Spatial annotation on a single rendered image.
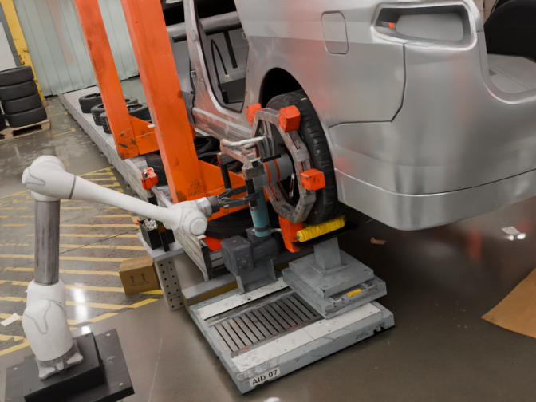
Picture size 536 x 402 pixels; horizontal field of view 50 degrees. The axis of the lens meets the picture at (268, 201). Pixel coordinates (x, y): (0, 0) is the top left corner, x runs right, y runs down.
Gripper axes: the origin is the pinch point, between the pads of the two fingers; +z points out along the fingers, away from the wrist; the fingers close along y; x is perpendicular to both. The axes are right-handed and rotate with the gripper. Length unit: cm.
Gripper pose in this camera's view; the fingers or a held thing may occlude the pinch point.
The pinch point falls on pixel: (250, 191)
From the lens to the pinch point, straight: 257.2
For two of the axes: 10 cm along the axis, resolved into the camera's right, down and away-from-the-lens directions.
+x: -1.8, -9.2, -3.6
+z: 9.0, -3.0, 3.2
